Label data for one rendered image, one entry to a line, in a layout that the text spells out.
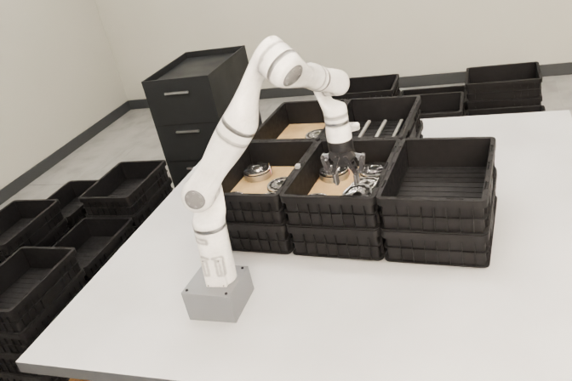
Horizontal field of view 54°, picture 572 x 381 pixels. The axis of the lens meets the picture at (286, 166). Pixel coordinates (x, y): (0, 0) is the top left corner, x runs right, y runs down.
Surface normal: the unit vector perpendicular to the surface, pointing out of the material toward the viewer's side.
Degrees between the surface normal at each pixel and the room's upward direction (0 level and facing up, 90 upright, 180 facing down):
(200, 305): 90
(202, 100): 90
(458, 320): 0
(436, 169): 0
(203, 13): 90
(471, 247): 90
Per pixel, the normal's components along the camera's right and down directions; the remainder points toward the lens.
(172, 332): -0.19, -0.88
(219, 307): -0.29, 0.47
